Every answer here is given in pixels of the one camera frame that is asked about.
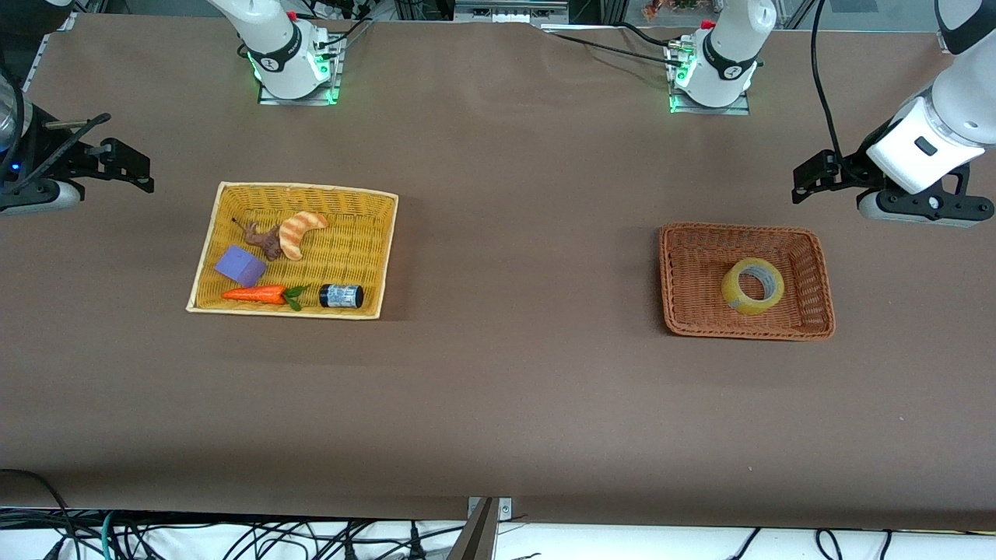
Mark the clear yellowish tape roll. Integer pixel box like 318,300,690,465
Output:
721,257,786,317

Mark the purple cube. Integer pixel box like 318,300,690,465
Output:
213,243,268,287

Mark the brown toy figure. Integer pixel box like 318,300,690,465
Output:
233,217,284,261

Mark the brown wicker basket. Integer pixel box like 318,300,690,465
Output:
658,222,836,341

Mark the toy croissant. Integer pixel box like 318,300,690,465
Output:
279,211,330,261

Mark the orange toy carrot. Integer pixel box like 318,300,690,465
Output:
221,285,308,312

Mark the yellow wicker basket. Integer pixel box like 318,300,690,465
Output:
185,180,400,320

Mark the small black jar blue label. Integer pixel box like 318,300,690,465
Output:
317,285,364,310

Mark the white power strip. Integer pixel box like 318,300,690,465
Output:
310,0,370,22

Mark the dark metal bar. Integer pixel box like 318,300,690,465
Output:
447,498,500,560

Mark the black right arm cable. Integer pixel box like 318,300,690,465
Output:
0,54,32,187

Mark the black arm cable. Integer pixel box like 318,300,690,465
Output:
811,0,847,160
0,54,32,187

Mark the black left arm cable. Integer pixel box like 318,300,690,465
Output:
811,0,847,160

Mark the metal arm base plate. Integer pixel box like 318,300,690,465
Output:
258,33,343,106
666,39,752,117

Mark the black cable on table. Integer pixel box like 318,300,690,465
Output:
545,22,689,69

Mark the black looping floor cable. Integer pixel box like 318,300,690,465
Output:
0,468,79,560

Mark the metal table edge bracket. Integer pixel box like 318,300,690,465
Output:
467,496,514,523

